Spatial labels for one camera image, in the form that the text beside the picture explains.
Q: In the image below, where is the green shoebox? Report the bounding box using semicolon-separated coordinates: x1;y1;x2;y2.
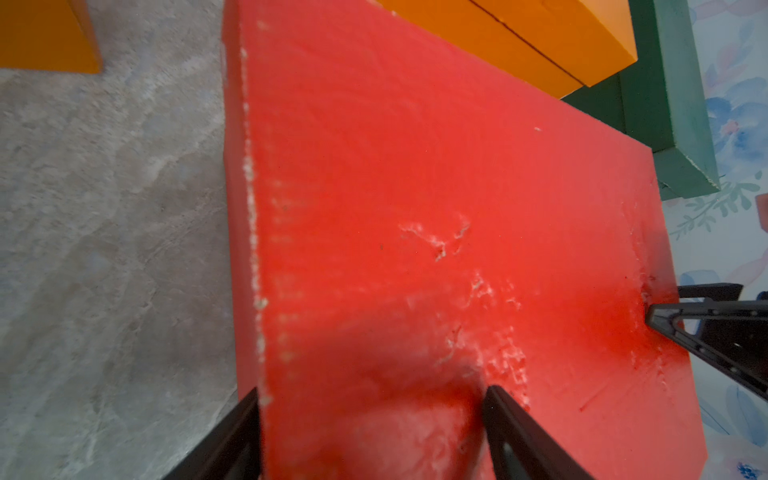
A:
563;0;720;200

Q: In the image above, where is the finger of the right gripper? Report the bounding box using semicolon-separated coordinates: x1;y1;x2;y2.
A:
678;283;744;302
645;300;767;399

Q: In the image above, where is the red shoebox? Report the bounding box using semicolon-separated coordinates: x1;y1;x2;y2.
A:
221;1;707;479

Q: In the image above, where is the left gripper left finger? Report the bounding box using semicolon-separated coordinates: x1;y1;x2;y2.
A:
164;388;262;480

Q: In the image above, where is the orange shoebox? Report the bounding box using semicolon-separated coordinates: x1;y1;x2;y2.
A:
380;0;638;99
1;0;103;74

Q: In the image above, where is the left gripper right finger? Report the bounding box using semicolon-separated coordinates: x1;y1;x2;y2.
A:
482;385;592;480

